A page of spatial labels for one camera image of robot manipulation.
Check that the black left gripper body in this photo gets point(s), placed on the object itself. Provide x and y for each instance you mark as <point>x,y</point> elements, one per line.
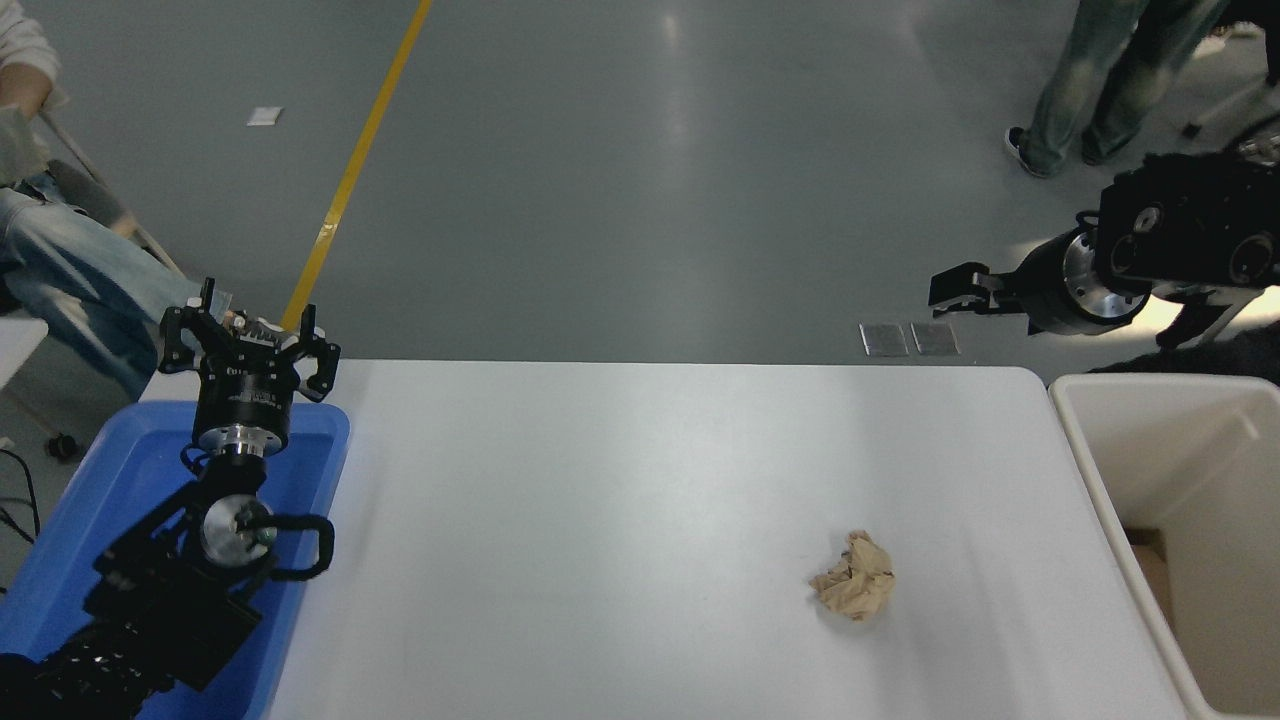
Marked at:
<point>245,393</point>

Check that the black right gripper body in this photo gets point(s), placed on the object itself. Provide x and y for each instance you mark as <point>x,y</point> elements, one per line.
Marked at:
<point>1045,290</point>

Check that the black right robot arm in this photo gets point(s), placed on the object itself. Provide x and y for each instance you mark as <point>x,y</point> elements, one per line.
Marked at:
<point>1190,220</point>

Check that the metal floor plate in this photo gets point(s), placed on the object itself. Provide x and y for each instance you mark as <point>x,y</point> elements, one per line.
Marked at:
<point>935,338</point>
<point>884,340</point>

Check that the seated person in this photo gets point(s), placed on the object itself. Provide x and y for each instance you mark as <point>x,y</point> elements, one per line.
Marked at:
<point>60,270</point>

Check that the blue plastic tray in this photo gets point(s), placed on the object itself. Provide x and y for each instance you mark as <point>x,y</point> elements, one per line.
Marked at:
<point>110,480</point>

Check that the black caster wheel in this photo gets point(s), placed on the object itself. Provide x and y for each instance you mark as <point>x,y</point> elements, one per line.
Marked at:
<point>62,446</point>

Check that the small white table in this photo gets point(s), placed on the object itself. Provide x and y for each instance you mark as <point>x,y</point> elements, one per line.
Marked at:
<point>15,345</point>

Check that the walking person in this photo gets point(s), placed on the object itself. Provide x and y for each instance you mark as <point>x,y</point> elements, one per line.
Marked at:
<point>1090,80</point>

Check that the large pale bin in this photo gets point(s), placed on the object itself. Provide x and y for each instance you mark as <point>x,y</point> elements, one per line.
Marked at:
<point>1220,480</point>

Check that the white chair base with casters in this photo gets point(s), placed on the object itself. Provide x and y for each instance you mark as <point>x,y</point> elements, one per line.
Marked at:
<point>1230,105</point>

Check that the crumpled tan paper ball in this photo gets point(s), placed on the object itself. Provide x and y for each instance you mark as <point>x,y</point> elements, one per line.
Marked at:
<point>855,580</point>

